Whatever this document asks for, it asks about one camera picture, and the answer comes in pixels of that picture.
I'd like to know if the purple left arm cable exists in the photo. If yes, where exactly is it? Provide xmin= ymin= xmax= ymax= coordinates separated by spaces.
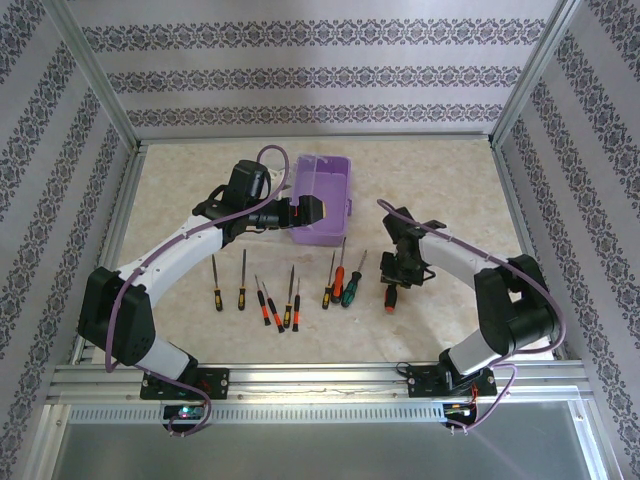
xmin=104 ymin=144 xmax=292 ymax=437

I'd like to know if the left controller board with LED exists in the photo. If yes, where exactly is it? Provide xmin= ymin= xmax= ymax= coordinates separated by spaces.
xmin=162 ymin=404 xmax=207 ymax=420

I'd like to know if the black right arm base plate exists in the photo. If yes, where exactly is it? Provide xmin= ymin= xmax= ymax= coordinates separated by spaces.
xmin=406 ymin=363 xmax=497 ymax=400

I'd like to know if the aluminium frame post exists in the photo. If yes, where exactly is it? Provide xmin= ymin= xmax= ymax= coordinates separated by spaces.
xmin=42 ymin=0 xmax=147 ymax=151
xmin=489 ymin=0 xmax=599 ymax=149

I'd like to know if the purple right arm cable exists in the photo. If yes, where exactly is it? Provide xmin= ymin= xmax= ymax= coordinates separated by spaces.
xmin=376 ymin=198 xmax=566 ymax=435

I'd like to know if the orange black precision screwdriver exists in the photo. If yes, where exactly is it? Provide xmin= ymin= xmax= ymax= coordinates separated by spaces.
xmin=291 ymin=277 xmax=302 ymax=334
xmin=261 ymin=280 xmax=286 ymax=335
xmin=253 ymin=274 xmax=272 ymax=328

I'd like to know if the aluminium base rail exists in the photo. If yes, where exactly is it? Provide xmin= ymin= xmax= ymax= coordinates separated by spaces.
xmin=47 ymin=362 xmax=589 ymax=404

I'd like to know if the grey metal sheet panel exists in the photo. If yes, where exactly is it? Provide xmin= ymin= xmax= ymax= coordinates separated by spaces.
xmin=39 ymin=404 xmax=621 ymax=480

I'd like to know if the long aluminium table edge rail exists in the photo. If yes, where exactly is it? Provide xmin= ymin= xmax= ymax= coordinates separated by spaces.
xmin=492 ymin=142 xmax=574 ymax=362
xmin=69 ymin=144 xmax=149 ymax=366

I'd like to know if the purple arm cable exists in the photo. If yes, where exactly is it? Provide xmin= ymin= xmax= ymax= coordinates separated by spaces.
xmin=104 ymin=144 xmax=292 ymax=437
xmin=376 ymin=198 xmax=566 ymax=435

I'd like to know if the short aluminium table edge rail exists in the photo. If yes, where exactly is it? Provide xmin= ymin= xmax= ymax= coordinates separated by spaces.
xmin=137 ymin=131 xmax=496 ymax=147

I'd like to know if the perforated metal cable duct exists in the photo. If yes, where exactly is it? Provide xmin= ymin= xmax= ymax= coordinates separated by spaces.
xmin=67 ymin=402 xmax=447 ymax=424

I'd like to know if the green black handled screwdriver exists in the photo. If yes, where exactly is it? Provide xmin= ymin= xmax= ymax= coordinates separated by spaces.
xmin=340 ymin=249 xmax=369 ymax=308

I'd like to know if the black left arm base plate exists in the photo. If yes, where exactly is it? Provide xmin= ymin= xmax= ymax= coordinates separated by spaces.
xmin=139 ymin=366 xmax=231 ymax=402

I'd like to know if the purple plastic tool box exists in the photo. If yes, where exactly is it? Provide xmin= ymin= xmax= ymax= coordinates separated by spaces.
xmin=288 ymin=153 xmax=356 ymax=248

